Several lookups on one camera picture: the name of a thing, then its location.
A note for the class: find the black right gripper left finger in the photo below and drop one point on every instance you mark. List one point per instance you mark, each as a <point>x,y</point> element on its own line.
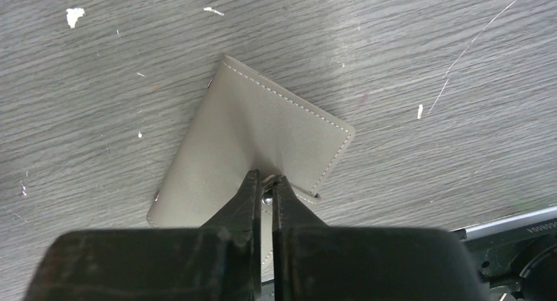
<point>220,260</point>

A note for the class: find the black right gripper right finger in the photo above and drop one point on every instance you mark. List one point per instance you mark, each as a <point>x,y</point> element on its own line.
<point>315,261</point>

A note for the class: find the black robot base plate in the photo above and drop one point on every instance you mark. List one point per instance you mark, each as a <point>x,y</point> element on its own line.
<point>515,255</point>

